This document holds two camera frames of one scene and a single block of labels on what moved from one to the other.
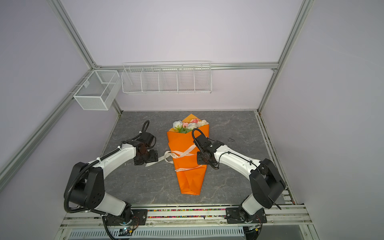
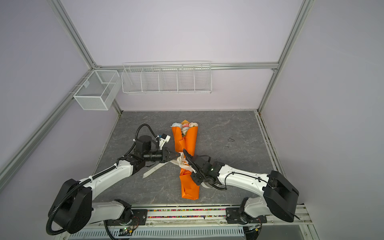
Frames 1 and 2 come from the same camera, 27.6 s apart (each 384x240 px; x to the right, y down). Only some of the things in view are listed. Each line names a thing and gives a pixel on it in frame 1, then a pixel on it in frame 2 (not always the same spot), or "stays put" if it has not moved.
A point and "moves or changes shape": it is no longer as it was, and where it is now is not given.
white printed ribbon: [176, 155] moves or changes shape
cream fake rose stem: [202, 123] → [193, 124]
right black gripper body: [201, 159] → [198, 178]
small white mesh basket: [99, 91] stays put
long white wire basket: [167, 77] stays put
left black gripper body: [149, 157] → [157, 155]
